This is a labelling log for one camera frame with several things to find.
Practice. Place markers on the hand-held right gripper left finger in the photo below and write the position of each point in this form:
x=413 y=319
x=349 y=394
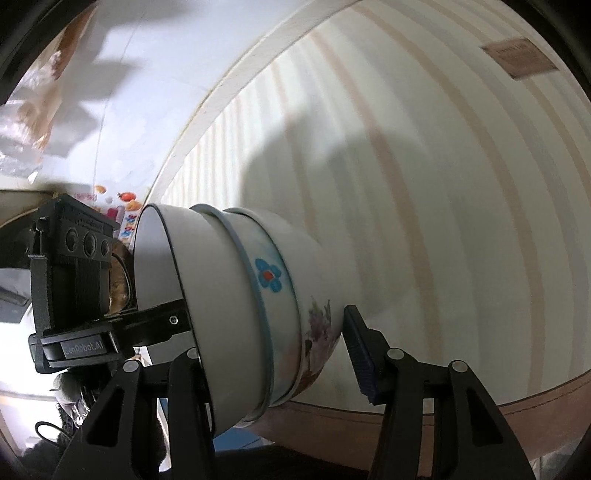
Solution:
x=189 y=371

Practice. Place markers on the striped tablecloth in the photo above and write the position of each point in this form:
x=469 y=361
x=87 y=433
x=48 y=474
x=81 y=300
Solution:
x=415 y=184

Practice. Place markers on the brown tablecloth label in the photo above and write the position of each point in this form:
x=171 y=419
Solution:
x=519 y=59

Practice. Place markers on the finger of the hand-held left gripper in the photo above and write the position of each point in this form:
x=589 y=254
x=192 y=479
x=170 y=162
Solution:
x=152 y=323

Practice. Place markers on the white bowl with blue flower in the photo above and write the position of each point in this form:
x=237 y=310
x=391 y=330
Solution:
x=270 y=277

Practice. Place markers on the large white bowl dark rim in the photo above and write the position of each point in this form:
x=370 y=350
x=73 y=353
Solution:
x=221 y=300

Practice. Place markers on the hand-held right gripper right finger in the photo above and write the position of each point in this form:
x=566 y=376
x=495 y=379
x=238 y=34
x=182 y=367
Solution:
x=361 y=353

